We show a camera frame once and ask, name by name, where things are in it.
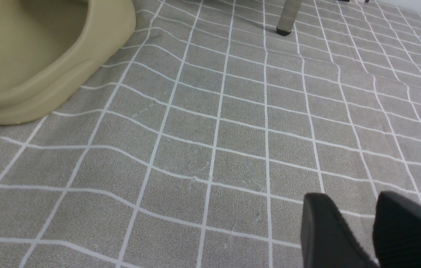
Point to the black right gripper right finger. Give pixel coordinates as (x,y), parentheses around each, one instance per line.
(397,231)

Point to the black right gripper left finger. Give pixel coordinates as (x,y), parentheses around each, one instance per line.
(326,239)

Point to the steel shoe rack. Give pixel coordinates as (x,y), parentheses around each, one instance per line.
(288,17)

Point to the grey checked floor cloth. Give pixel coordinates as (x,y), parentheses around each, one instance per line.
(193,146)

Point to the olive slipper right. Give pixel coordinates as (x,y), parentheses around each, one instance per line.
(49,48)

